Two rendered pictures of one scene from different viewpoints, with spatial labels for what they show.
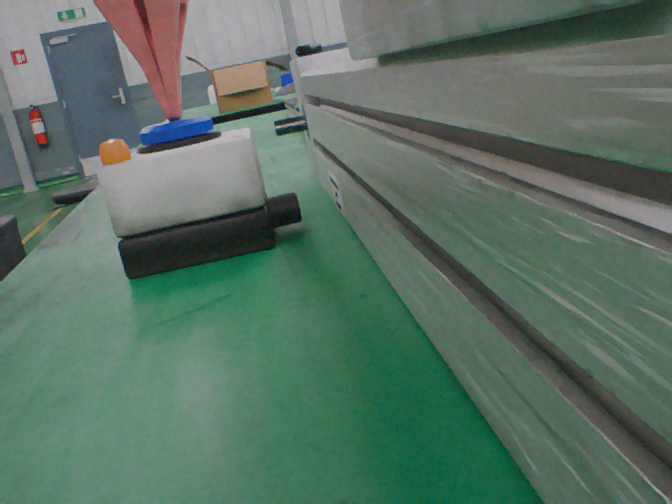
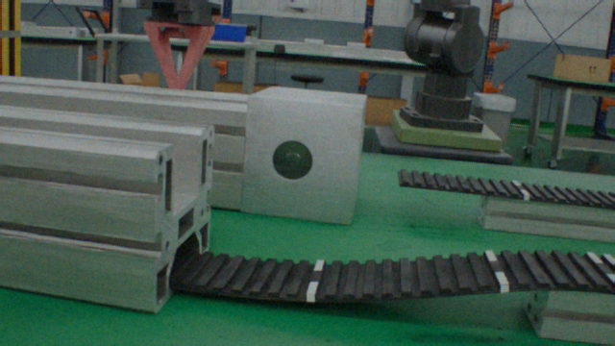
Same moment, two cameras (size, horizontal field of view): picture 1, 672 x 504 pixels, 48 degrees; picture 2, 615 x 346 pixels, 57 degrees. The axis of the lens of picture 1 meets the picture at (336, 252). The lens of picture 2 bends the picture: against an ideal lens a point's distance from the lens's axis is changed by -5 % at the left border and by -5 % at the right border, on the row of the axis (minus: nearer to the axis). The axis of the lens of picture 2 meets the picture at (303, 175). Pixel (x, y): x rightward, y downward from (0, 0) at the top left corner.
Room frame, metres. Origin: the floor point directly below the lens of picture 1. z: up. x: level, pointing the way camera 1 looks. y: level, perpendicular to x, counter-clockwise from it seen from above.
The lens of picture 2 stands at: (0.68, -0.54, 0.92)
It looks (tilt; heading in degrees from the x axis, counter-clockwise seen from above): 13 degrees down; 100
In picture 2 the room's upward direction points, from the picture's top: 5 degrees clockwise
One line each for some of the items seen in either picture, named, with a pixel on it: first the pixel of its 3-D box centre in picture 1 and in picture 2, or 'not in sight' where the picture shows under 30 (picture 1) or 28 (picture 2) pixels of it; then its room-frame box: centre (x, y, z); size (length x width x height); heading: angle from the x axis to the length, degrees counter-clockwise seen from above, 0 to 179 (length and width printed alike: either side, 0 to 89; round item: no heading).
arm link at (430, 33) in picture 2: not in sight; (445, 51); (0.72, 0.40, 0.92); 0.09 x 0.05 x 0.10; 47
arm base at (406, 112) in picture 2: not in sight; (443, 99); (0.72, 0.42, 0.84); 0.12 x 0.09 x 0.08; 17
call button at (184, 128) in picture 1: (178, 137); not in sight; (0.42, 0.07, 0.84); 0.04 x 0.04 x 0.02
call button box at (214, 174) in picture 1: (207, 191); not in sight; (0.42, 0.06, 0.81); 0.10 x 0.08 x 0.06; 94
